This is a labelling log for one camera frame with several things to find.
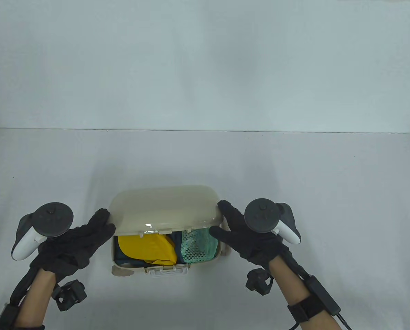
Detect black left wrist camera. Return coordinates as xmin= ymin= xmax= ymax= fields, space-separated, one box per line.
xmin=52 ymin=279 xmax=88 ymax=311

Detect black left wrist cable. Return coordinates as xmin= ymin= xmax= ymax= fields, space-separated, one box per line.
xmin=10 ymin=266 xmax=40 ymax=306

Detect black wrist sensor box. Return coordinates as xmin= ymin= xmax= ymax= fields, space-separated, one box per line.
xmin=305 ymin=275 xmax=342 ymax=316
xmin=0 ymin=302 xmax=20 ymax=330

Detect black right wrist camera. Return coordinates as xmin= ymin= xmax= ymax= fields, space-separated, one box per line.
xmin=246 ymin=268 xmax=274 ymax=296

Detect grey hand controller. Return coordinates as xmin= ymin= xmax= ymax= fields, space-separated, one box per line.
xmin=244 ymin=198 xmax=301 ymax=245
xmin=11 ymin=202 xmax=74 ymax=262

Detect grey right hand controller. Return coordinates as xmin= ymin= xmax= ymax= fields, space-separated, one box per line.
xmin=244 ymin=198 xmax=301 ymax=245

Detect person's left hand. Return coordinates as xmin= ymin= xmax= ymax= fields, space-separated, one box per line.
xmin=30 ymin=208 xmax=116 ymax=284

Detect green mesh bag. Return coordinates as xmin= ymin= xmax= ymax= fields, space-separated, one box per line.
xmin=180 ymin=228 xmax=219 ymax=264

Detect black left wrist sensor box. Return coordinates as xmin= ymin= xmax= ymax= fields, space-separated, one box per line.
xmin=0 ymin=302 xmax=20 ymax=330

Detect yellow cap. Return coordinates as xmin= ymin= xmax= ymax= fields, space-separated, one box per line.
xmin=118 ymin=234 xmax=177 ymax=266

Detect black right wrist strap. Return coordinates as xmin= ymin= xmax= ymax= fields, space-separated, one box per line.
xmin=287 ymin=296 xmax=324 ymax=323

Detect black right wrist sensor box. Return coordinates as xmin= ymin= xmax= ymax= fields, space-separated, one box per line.
xmin=305 ymin=275 xmax=342 ymax=316

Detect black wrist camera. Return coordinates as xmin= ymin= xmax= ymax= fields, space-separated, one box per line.
xmin=52 ymin=279 xmax=88 ymax=311
xmin=246 ymin=268 xmax=274 ymax=296

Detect grey left hand controller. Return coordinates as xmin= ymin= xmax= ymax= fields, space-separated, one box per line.
xmin=11 ymin=202 xmax=74 ymax=262

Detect dark teal shorts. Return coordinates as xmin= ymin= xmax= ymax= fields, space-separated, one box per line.
xmin=115 ymin=232 xmax=185 ymax=268

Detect person's right hand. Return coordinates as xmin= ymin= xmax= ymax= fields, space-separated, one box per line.
xmin=209 ymin=200 xmax=293 ymax=272

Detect beige hard-shell suitcase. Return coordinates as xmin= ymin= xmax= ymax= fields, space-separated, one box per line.
xmin=109 ymin=185 xmax=231 ymax=277

